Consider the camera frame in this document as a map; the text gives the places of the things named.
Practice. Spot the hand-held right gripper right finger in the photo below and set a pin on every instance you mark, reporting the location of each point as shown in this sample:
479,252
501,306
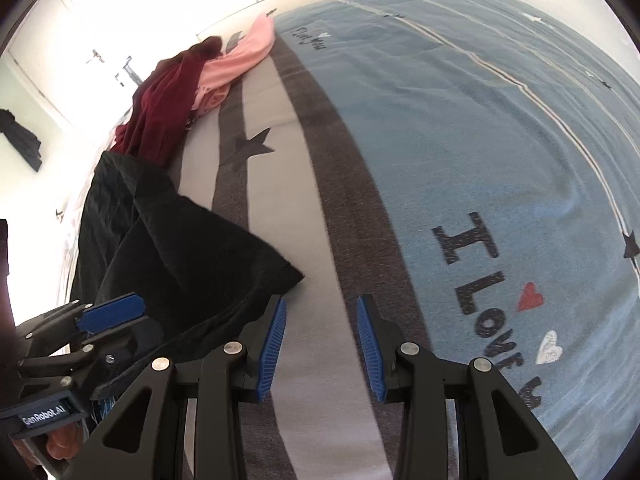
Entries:
370,350

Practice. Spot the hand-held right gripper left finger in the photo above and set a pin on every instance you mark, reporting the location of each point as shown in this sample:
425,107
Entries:
272,345

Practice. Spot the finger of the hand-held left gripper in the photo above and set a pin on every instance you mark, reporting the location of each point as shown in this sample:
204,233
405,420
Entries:
112,312
135,342

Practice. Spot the black garment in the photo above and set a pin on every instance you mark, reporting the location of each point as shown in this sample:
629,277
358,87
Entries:
22,140
165,240

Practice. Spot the person's left hand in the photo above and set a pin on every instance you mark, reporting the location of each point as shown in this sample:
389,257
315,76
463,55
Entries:
65,442

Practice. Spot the bed with striped star sheet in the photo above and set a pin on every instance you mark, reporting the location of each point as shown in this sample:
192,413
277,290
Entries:
400,160

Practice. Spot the black hanging garment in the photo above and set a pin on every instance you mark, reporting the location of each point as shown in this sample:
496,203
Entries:
22,140

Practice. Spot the maroon garment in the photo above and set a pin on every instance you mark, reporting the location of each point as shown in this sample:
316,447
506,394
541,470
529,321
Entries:
160,100

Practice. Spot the pink garment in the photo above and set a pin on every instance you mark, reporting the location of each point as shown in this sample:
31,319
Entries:
240,60

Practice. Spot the white door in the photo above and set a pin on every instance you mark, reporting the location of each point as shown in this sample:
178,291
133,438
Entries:
85,25

